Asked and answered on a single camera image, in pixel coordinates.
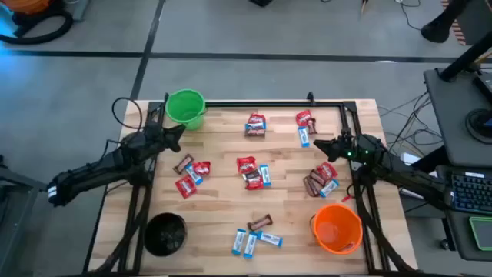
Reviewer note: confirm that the gray metal bracket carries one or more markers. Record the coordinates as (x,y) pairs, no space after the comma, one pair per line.
(355,165)

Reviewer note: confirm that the green plastic bucket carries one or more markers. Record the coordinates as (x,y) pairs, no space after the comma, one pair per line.
(184,105)

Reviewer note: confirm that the person's foot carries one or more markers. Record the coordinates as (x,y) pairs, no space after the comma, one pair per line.
(436,30)

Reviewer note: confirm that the round black stand base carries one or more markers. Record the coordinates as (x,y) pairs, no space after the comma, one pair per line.
(480,123)

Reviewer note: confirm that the orange plastic bucket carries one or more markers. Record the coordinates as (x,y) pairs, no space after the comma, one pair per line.
(336,229)

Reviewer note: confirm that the black monitor pole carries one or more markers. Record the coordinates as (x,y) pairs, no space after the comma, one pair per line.
(465,57)

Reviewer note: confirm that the black aluminium frame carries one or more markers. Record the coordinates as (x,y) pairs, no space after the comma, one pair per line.
(269,104)

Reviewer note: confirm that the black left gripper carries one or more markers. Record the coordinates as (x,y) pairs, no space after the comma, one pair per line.
(157,138)

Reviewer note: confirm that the gray desk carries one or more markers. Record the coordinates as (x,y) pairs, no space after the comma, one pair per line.
(449,127)

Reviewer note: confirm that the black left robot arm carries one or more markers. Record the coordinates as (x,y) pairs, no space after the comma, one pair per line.
(96,173)

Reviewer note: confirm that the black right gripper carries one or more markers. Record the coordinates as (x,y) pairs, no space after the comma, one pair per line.
(357,148)

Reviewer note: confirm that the gray keyboard tray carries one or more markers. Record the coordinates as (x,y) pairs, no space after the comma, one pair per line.
(457,231)

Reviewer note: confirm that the green-edged pad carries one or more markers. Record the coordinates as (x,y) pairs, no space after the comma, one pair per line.
(484,232)

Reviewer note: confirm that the black backlit keyboard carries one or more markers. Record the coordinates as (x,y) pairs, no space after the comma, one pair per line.
(473,192)

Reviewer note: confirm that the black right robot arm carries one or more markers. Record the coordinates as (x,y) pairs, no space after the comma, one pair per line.
(407,177)

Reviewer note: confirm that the gray floor box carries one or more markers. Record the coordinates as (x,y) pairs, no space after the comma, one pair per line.
(80,9)

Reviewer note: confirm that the gray metal cart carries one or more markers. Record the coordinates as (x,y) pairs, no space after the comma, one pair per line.
(23,179)

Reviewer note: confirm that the orange vacuum cleaner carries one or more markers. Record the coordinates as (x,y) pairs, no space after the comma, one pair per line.
(23,5)

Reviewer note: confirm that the brown candy bar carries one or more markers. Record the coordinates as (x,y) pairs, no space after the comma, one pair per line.
(254,132)
(183,164)
(260,222)
(252,175)
(310,186)
(317,177)
(312,125)

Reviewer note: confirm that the black plastic bucket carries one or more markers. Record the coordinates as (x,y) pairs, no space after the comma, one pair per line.
(165,234)

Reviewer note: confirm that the orange striped mat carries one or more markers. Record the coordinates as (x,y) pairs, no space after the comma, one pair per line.
(458,29)

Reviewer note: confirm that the white power adapter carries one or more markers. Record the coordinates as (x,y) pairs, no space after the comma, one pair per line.
(409,158)

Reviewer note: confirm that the black frame clamp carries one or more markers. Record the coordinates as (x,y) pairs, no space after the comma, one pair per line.
(310,99)

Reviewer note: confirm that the blue white candy bar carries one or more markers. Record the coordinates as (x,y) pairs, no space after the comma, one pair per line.
(250,244)
(270,238)
(329,187)
(303,136)
(250,125)
(194,175)
(265,175)
(238,241)

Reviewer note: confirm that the wooden sticks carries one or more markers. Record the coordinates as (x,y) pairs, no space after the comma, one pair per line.
(364,5)

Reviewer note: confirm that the red candy packet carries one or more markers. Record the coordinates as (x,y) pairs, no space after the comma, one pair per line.
(303,117)
(202,168)
(256,118)
(186,186)
(327,170)
(254,184)
(246,164)

